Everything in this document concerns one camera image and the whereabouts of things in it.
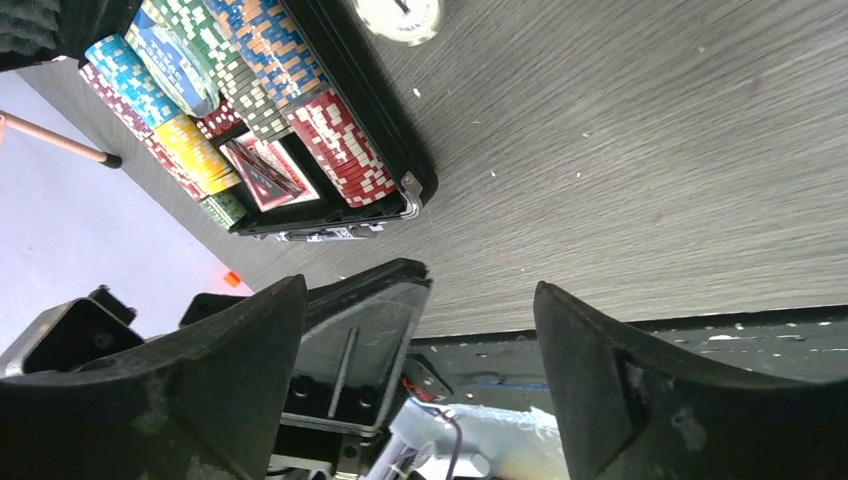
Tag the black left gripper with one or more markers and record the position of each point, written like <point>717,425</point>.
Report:
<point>341,397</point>

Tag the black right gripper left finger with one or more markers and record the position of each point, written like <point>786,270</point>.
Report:
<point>202,402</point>

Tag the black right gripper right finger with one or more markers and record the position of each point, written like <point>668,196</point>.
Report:
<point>632,406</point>

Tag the green poker chip stack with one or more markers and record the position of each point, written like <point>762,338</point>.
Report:
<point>224,209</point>

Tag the black poker set case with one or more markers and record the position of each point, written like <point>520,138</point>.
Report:
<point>35,32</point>

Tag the blue playing card deck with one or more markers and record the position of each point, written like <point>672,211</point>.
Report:
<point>173,66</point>

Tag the red white chip stack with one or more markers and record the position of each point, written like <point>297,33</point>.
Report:
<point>134,123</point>

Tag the orange clip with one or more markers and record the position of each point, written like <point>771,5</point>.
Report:
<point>232,279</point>

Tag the clear all-in triangle button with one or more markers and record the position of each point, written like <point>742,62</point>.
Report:
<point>269,187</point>

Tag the red playing card deck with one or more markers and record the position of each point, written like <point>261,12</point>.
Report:
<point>281,160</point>

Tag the red dice in case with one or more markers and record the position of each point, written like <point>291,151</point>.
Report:
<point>219,121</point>

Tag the green white chip stack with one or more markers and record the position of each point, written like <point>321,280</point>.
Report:
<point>197,29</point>

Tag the blue yellow chip stack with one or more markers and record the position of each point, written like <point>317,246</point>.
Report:
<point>188,149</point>

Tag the blue red chip stack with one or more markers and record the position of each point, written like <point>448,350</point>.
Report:
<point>271,44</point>

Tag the white poker chip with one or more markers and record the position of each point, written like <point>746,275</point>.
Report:
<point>412,22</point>

